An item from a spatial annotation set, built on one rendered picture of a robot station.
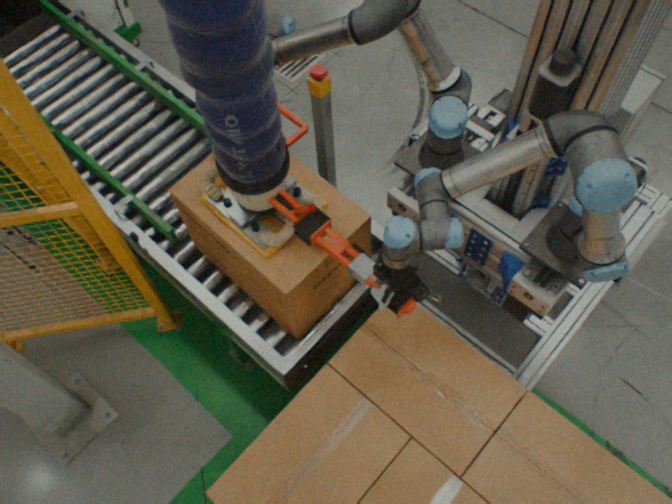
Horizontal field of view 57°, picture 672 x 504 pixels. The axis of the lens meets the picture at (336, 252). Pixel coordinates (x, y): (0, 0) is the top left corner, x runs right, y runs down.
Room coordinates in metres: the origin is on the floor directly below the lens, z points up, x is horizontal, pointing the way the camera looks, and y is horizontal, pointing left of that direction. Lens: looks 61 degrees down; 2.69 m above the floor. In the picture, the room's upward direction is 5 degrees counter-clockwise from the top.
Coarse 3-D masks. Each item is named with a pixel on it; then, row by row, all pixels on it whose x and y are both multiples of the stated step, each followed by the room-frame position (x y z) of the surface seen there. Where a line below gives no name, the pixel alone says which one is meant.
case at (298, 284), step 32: (192, 192) 1.26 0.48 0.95; (320, 192) 1.21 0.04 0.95; (192, 224) 1.22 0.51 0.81; (224, 224) 1.11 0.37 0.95; (352, 224) 1.07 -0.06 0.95; (224, 256) 1.09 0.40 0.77; (256, 256) 0.98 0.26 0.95; (288, 256) 0.97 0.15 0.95; (320, 256) 0.96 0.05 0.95; (352, 256) 1.04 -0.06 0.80; (256, 288) 0.97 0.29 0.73; (288, 288) 0.86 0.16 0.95; (320, 288) 0.93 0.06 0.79; (288, 320) 0.86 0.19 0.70
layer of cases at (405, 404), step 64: (384, 320) 0.89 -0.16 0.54; (320, 384) 0.66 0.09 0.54; (384, 384) 0.64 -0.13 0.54; (448, 384) 0.63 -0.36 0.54; (512, 384) 0.61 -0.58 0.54; (256, 448) 0.46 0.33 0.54; (320, 448) 0.44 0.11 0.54; (384, 448) 0.42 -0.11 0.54; (448, 448) 0.41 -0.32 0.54; (512, 448) 0.39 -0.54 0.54; (576, 448) 0.37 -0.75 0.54
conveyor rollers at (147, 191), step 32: (64, 32) 2.61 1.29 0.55; (32, 64) 2.43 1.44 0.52; (64, 64) 2.38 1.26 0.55; (96, 64) 2.38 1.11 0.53; (32, 96) 2.21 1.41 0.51; (64, 96) 2.16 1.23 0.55; (96, 96) 2.16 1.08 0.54; (96, 128) 1.95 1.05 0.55; (128, 128) 1.94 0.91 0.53; (192, 128) 1.90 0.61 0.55; (128, 160) 1.75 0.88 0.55; (160, 160) 1.74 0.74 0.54; (192, 160) 1.73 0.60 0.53; (352, 288) 1.03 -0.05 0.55; (256, 320) 0.93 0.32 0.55; (320, 320) 0.91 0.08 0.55; (288, 352) 0.79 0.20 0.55
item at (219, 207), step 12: (228, 192) 1.23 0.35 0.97; (204, 204) 1.20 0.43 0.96; (216, 204) 1.18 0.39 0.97; (228, 204) 1.16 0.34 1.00; (228, 216) 1.13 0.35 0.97; (240, 228) 1.08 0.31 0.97; (252, 228) 1.06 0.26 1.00; (264, 228) 1.07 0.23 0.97; (252, 240) 1.03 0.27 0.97; (264, 252) 0.98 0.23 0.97
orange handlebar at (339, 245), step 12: (300, 120) 1.42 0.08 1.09; (300, 132) 1.36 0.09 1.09; (288, 144) 1.32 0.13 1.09; (276, 204) 1.08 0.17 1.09; (300, 204) 1.08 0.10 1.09; (288, 216) 1.04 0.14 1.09; (324, 240) 0.94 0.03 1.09; (336, 240) 0.93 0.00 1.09; (336, 252) 0.89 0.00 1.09; (348, 252) 0.90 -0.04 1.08; (348, 264) 0.85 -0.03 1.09; (408, 312) 0.68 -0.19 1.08
